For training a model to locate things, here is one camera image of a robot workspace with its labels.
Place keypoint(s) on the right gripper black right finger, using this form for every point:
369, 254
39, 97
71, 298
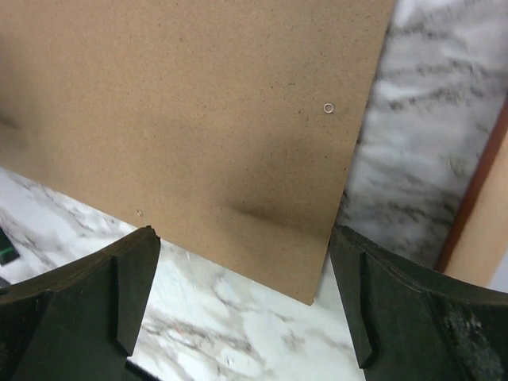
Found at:
409, 322

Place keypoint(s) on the brown cardboard backing board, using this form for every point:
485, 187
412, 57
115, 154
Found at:
227, 126

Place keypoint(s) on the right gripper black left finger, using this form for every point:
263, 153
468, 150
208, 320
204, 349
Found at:
81, 321

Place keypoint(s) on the small black green connector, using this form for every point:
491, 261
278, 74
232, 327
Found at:
8, 253

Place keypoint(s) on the orange wooden picture frame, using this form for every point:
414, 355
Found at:
475, 250

